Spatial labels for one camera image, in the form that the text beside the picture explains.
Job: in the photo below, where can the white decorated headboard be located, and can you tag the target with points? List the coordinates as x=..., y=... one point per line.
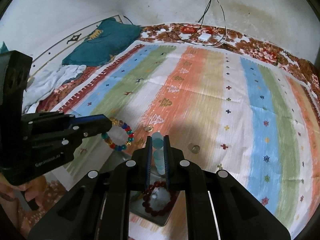
x=62, y=43

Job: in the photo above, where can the light grey cloth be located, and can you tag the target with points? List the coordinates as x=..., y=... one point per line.
x=51, y=77

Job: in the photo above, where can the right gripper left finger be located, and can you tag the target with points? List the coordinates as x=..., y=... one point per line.
x=97, y=206

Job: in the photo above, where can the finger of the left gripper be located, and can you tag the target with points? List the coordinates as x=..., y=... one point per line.
x=92, y=125

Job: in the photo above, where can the silver metal tin box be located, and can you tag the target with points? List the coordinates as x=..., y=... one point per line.
x=147, y=199

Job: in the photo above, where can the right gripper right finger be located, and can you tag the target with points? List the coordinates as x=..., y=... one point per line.
x=217, y=205

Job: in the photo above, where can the white charger adapter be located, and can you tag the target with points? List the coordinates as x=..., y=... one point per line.
x=204, y=37

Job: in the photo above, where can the floral brown bedsheet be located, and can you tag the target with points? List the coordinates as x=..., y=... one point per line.
x=225, y=40

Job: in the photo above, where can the teal quilted blanket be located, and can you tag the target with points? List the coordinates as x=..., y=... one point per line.
x=109, y=39

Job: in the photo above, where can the striped colourful mat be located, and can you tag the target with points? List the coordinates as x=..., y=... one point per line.
x=200, y=114

